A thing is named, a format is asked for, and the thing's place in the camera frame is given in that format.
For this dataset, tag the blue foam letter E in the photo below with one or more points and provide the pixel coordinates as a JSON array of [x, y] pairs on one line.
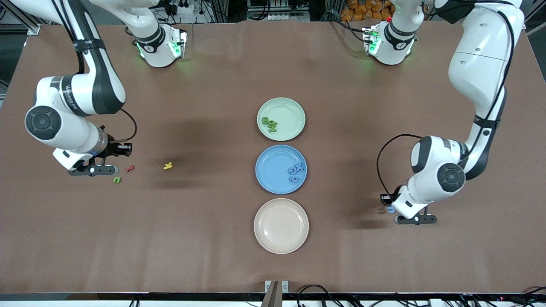
[[390, 209]]

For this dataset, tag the blue foam letter X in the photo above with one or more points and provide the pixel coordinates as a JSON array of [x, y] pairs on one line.
[[300, 166]]

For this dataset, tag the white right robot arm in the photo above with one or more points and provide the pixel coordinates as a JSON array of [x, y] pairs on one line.
[[42, 123]]

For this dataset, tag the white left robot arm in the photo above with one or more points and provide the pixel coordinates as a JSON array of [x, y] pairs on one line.
[[451, 177]]

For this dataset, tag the yellow foam letter K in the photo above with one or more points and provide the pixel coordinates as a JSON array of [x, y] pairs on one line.
[[167, 166]]

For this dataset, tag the beige plate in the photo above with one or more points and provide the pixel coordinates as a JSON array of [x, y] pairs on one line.
[[281, 226]]

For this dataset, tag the blue plate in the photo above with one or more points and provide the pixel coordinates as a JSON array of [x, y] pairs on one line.
[[273, 170]]

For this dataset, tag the green plate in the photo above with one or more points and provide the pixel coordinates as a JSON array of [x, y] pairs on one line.
[[286, 108]]

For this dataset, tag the white power strip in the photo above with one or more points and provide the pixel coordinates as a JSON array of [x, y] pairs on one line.
[[181, 6]]

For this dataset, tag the orange items pile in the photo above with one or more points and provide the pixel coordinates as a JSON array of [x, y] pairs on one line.
[[354, 13]]

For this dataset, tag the background equipment box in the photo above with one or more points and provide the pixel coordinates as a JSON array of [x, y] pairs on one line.
[[277, 17]]

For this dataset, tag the metal mount bracket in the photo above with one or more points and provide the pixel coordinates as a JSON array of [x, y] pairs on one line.
[[276, 294]]

